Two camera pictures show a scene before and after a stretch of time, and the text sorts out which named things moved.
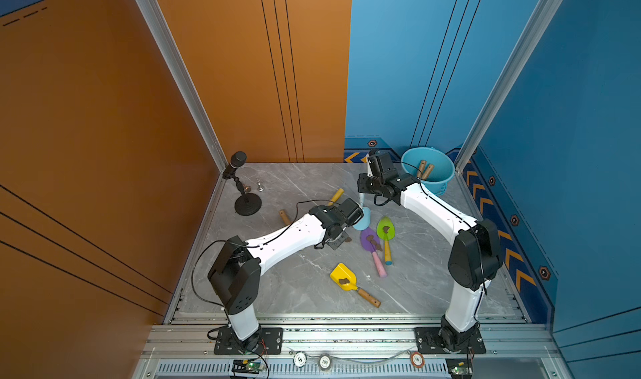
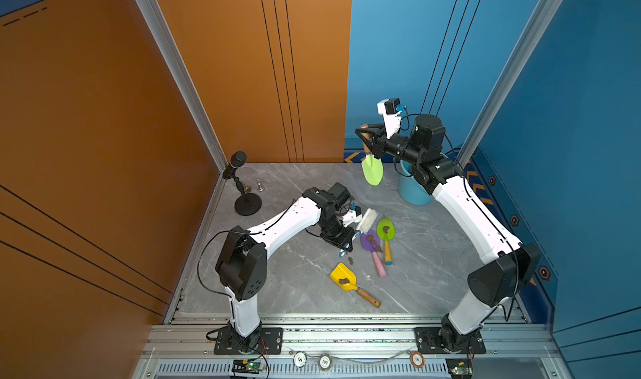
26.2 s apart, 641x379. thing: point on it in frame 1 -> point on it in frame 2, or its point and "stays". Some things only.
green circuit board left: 246,366 stays
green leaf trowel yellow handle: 386,231 stays
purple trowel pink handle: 370,242 stays
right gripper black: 362,184 -> 380,135
